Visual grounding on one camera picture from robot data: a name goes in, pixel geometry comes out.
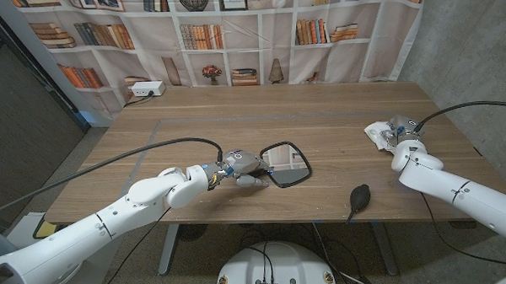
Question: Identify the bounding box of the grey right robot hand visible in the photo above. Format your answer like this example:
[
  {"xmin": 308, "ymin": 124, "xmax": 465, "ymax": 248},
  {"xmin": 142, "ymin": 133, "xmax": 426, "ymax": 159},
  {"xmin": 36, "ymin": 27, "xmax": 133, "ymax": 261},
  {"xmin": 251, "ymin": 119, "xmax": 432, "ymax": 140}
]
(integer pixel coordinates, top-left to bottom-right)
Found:
[{"xmin": 380, "ymin": 114, "xmax": 423, "ymax": 152}]

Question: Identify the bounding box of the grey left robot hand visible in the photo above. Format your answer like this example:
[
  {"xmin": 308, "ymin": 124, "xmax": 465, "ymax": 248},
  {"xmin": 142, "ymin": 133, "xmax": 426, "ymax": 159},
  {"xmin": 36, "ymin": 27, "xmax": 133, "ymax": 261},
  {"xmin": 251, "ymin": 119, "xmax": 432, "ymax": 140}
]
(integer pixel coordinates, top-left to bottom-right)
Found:
[{"xmin": 217, "ymin": 148, "xmax": 273, "ymax": 190}]

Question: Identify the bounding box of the black-framed mirror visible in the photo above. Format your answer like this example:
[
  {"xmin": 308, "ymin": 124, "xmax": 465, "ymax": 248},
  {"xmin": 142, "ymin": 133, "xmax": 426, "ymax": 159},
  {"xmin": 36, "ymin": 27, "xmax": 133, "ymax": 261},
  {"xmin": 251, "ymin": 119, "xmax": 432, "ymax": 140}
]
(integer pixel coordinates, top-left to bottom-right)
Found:
[{"xmin": 259, "ymin": 140, "xmax": 314, "ymax": 190}]

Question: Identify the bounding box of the black rubber air blower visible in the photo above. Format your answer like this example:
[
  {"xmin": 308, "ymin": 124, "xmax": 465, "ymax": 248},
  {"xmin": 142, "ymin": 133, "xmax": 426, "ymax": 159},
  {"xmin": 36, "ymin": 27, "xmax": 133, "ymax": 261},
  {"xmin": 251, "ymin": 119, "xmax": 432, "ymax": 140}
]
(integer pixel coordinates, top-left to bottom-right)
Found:
[{"xmin": 344, "ymin": 184, "xmax": 372, "ymax": 225}]

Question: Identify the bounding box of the black round floor object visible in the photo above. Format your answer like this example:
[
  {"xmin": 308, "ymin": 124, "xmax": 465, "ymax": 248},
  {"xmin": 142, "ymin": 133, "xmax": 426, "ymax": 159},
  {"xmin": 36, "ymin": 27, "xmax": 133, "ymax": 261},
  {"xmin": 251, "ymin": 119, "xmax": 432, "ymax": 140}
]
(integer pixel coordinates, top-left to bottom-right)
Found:
[{"xmin": 177, "ymin": 222, "xmax": 209, "ymax": 243}]

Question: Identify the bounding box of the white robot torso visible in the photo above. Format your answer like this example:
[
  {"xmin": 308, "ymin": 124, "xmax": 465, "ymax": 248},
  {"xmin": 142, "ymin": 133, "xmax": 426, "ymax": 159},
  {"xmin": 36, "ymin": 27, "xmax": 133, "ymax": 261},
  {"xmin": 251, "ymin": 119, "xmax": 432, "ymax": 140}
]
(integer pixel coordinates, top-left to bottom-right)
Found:
[{"xmin": 213, "ymin": 238, "xmax": 338, "ymax": 284}]

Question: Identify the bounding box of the printed bookshelf backdrop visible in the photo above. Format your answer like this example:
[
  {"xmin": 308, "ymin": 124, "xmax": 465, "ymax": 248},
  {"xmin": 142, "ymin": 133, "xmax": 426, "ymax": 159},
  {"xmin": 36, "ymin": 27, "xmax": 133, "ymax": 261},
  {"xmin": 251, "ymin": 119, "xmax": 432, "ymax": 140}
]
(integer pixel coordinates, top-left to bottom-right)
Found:
[{"xmin": 9, "ymin": 0, "xmax": 433, "ymax": 126}]

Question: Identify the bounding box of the grey table leg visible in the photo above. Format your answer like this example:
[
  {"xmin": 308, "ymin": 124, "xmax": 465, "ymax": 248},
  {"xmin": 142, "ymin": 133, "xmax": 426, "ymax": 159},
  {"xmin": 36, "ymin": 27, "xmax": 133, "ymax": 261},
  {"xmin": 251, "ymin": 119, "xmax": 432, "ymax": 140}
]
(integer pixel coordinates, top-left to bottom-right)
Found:
[
  {"xmin": 369, "ymin": 221, "xmax": 401, "ymax": 277},
  {"xmin": 156, "ymin": 223, "xmax": 182, "ymax": 276}
]

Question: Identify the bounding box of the white power strip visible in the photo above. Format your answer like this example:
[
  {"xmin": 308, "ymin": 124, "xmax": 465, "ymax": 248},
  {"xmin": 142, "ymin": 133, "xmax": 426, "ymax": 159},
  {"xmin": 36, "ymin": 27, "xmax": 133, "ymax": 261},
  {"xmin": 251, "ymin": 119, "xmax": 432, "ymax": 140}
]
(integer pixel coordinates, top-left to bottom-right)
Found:
[{"xmin": 130, "ymin": 80, "xmax": 167, "ymax": 98}]

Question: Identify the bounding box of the yellow black-rimmed object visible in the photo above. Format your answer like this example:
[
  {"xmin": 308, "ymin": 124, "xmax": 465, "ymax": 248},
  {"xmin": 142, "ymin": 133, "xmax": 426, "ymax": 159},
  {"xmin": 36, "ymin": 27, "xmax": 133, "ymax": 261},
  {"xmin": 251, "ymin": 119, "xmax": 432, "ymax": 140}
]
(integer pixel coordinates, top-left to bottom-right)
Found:
[{"xmin": 32, "ymin": 213, "xmax": 78, "ymax": 240}]

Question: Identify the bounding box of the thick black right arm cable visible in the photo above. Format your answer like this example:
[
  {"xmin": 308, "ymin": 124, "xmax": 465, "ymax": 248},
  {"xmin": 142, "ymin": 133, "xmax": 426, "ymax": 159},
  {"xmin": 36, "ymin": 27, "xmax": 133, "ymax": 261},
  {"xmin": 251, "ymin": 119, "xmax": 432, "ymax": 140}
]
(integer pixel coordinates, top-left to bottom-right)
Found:
[{"xmin": 411, "ymin": 99, "xmax": 506, "ymax": 133}]

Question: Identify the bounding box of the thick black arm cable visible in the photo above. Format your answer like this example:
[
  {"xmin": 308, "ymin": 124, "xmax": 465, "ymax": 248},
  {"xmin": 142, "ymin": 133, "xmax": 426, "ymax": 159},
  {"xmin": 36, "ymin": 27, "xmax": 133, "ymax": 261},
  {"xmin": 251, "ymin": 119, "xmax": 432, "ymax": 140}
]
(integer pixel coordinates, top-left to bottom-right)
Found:
[
  {"xmin": 0, "ymin": 136, "xmax": 226, "ymax": 217},
  {"xmin": 411, "ymin": 99, "xmax": 506, "ymax": 133}
]

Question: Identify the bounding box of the black power strip cable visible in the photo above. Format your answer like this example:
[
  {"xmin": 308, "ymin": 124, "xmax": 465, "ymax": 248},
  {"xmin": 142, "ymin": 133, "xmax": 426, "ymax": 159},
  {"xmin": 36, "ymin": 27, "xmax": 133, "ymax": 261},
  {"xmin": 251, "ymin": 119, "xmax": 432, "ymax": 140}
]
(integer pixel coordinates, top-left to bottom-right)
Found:
[{"xmin": 123, "ymin": 91, "xmax": 155, "ymax": 108}]

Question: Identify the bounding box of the black floor cable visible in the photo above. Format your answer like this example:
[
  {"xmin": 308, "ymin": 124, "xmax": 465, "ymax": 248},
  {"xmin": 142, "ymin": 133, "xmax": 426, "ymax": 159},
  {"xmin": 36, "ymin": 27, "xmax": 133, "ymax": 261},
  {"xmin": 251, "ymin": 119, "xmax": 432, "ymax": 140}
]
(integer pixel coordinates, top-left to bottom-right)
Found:
[{"xmin": 312, "ymin": 220, "xmax": 371, "ymax": 284}]

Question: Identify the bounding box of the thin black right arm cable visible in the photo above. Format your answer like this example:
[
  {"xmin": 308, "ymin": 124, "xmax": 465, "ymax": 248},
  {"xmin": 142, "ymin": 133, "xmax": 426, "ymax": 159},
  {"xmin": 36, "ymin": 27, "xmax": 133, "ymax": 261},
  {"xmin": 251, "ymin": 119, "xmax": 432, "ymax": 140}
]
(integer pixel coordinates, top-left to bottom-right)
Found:
[{"xmin": 420, "ymin": 190, "xmax": 506, "ymax": 274}]

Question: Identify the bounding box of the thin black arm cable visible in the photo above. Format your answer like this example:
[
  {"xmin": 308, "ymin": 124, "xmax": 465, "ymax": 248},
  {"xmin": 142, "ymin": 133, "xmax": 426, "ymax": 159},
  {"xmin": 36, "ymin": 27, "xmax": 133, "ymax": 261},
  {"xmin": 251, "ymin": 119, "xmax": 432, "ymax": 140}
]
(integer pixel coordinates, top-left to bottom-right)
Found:
[
  {"xmin": 103, "ymin": 206, "xmax": 175, "ymax": 284},
  {"xmin": 420, "ymin": 190, "xmax": 506, "ymax": 274}
]

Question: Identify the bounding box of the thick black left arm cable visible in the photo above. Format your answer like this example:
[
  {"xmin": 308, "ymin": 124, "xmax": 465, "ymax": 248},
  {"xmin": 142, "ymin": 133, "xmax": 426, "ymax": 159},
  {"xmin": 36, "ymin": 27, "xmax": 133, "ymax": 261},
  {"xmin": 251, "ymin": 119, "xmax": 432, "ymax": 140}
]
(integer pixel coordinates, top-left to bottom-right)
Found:
[{"xmin": 0, "ymin": 136, "xmax": 226, "ymax": 217}]

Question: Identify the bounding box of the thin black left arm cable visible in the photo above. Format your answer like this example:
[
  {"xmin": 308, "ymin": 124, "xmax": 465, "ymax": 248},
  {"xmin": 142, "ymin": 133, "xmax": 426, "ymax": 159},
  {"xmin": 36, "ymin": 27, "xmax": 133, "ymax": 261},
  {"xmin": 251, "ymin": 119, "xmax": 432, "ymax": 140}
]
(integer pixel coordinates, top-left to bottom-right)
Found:
[{"xmin": 103, "ymin": 206, "xmax": 175, "ymax": 284}]

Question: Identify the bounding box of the dark perforated wall panel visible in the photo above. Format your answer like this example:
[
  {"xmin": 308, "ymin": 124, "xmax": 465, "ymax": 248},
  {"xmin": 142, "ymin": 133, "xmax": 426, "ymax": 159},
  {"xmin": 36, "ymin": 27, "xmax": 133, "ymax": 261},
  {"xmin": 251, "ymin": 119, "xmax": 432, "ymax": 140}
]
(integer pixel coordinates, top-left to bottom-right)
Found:
[{"xmin": 0, "ymin": 0, "xmax": 93, "ymax": 219}]

